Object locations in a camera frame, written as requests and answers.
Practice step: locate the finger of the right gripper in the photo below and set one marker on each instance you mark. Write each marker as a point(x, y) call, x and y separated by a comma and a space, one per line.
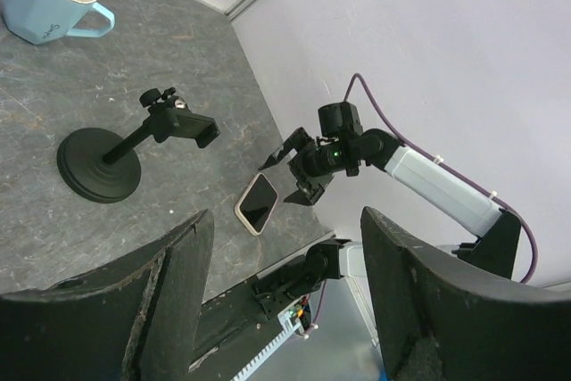
point(306, 194)
point(295, 142)

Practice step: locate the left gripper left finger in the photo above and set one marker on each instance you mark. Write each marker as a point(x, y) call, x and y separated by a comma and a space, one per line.
point(134, 318)

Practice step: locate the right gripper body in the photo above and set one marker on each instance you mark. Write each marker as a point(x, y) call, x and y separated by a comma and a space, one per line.
point(305, 169)

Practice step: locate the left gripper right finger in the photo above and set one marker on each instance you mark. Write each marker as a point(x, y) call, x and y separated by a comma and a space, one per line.
point(439, 318)

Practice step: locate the smartphone with beige case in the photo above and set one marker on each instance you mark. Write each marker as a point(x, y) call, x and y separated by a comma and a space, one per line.
point(256, 204)

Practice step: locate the black phone stand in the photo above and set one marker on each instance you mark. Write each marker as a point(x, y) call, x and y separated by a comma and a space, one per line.
point(103, 167)

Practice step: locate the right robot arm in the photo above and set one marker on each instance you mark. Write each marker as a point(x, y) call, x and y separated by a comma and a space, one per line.
point(344, 145)

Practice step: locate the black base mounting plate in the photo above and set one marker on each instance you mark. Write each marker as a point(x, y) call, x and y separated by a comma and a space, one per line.
point(236, 324)

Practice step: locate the white slotted cable duct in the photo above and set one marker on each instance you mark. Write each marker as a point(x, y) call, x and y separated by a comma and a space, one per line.
point(291, 325)

